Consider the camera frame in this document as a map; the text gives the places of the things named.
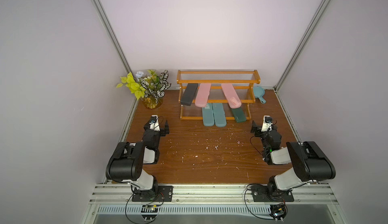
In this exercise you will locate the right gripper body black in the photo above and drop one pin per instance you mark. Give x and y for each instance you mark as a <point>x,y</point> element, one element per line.
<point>255,131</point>

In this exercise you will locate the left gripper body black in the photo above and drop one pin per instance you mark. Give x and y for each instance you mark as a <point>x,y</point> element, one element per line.
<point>161,133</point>

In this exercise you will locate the dark green pencil case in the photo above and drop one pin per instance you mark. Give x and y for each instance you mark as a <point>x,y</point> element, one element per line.
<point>239,115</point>

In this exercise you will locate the pink pencil case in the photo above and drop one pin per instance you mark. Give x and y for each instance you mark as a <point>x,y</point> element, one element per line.
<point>203,95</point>
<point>231,95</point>

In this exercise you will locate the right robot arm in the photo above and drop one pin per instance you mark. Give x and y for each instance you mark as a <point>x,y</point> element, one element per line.
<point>309,163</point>

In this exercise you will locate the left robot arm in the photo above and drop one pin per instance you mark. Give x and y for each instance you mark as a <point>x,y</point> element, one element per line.
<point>125,166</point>

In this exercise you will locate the teal pencil case right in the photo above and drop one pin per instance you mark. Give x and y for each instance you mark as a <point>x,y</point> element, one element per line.
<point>219,115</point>

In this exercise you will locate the teal pencil case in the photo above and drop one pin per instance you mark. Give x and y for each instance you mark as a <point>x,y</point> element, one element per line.
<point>219,115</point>
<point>208,115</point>

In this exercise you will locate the orange wooden shelf rack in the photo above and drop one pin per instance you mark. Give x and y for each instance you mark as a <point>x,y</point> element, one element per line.
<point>243,82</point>

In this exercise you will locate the teal pencil case left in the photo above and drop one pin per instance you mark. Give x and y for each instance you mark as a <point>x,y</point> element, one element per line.
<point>208,115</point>

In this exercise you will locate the teal hand mirror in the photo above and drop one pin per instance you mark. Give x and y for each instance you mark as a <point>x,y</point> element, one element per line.
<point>259,93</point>

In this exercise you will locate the potted plant in vase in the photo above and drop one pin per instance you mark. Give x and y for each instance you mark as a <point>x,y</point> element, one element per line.
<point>149,88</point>

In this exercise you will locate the left electronics board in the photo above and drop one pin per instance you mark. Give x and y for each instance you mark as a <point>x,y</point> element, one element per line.
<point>149,213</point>

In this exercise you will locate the electronics board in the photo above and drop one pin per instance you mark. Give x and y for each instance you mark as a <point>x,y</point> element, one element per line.
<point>149,213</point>
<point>278,212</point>

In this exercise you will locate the right electronics board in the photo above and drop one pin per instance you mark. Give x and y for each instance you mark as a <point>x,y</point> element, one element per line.
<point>278,212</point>

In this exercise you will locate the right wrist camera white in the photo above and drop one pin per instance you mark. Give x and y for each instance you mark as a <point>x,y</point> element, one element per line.
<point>267,123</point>

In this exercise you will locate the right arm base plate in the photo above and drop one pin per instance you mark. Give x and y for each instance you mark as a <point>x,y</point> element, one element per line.
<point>264,193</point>

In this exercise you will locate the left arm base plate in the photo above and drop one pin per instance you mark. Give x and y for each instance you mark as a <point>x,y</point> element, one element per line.
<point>156,194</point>

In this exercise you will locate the aluminium rail frame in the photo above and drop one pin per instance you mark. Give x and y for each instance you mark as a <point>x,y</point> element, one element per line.
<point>211,199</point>

